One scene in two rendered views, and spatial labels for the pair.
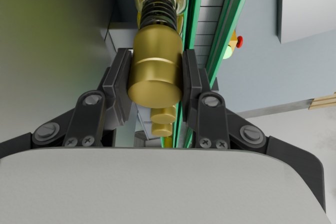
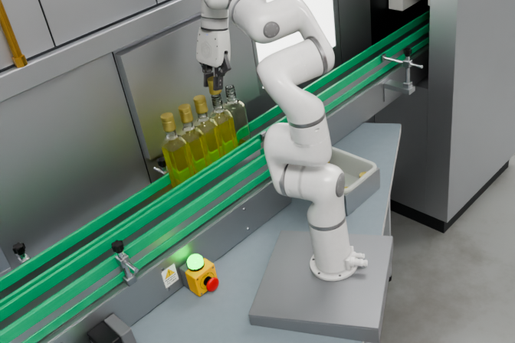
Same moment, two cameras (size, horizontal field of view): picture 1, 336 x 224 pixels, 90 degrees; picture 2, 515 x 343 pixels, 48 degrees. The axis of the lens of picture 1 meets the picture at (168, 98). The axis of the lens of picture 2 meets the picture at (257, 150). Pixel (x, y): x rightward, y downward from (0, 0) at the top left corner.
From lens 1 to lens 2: 169 cm
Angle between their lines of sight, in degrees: 101
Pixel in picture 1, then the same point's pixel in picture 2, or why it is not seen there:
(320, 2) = (294, 282)
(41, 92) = (173, 88)
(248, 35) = (224, 304)
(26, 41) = (185, 92)
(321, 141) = not seen: outside the picture
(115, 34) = not seen: hidden behind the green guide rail
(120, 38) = not seen: hidden behind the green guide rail
